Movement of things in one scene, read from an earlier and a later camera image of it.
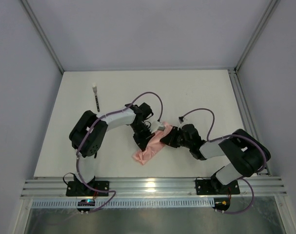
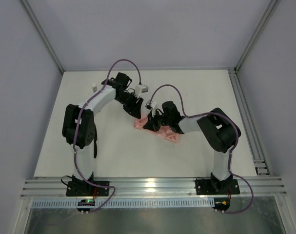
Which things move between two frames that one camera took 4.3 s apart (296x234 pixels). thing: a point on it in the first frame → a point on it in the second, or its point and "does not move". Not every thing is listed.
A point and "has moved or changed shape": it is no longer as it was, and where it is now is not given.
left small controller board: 86,202 does not move
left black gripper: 143,137 → 131,102
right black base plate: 214,186 does not move
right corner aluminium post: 254,40 does not move
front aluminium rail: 153,188 does not move
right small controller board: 222,204 does not move
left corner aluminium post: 43,35 does not move
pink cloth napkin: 154,146 has moved or changed shape
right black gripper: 173,136 → 156,119
